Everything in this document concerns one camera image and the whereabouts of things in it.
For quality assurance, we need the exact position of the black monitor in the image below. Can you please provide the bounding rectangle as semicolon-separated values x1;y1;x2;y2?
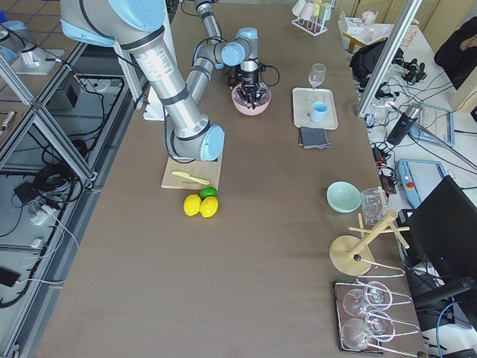
408;176;477;278

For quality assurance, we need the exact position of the wooden cutting board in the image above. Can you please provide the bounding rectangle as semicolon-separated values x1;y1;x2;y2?
161;155;222;190

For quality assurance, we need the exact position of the white wire cup rack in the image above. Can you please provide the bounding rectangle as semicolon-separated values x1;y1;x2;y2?
291;0;334;37

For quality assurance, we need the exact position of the blue plastic cup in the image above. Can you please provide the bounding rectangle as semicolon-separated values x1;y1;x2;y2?
310;101;328;123

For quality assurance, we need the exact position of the glass mug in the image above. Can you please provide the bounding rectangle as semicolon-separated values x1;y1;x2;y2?
361;186;388;225

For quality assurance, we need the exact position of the hanging wine glass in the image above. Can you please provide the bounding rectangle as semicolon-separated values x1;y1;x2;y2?
341;310;396;351
343;281;393;318

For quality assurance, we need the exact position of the upright wine glass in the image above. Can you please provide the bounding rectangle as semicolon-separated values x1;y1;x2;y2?
306;63;326;103

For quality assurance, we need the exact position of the black thermos bottle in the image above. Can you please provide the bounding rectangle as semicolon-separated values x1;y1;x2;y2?
386;103;422;145

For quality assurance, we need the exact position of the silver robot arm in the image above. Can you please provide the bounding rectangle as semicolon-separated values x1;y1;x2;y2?
194;0;223;41
60;0;268;161

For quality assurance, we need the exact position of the yellow plastic knife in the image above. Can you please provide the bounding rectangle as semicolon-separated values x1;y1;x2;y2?
171;171;210;186

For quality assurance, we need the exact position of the white serving tray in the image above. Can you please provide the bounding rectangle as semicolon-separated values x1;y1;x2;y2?
292;87;338;130

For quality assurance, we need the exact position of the wooden mug tree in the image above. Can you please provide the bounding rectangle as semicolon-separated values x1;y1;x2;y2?
329;210;410;277

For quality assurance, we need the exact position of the yellow lemon right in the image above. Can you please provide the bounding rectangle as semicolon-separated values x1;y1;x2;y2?
199;196;219;218

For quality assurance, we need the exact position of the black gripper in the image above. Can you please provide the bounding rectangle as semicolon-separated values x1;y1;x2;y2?
240;69;259;93

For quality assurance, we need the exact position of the robot teach pendant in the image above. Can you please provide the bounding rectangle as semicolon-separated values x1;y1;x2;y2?
397;159;446;208

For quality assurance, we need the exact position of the green lime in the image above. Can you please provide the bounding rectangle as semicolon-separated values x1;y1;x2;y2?
199;186;218;199

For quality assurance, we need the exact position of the green bowl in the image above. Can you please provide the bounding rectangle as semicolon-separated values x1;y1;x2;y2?
326;181;361;213

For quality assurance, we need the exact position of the pink cup on rack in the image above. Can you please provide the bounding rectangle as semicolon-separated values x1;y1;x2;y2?
295;1;315;21

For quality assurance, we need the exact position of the grey folded cloth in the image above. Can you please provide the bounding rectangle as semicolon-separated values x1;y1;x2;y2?
298;127;330;149

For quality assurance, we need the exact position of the pink bowl with ice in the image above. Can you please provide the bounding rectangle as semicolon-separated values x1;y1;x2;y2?
231;85;272;116

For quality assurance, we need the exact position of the yellow lemon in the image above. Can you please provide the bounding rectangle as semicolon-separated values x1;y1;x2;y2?
199;196;219;218
183;194;202;216

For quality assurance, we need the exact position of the hanging wine glass upper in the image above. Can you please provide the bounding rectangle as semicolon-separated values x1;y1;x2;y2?
343;281;393;318

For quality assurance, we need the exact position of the black glass rack tray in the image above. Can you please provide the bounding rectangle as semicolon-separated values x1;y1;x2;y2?
332;280;420;357

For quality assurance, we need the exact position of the hanging wine glass lower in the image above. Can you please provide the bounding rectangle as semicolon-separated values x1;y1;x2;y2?
341;310;396;351

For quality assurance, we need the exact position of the yellow lemon left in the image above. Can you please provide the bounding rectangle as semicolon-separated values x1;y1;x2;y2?
183;194;202;216

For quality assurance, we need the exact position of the mint cup on rack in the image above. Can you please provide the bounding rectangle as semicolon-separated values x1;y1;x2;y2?
321;3;332;22

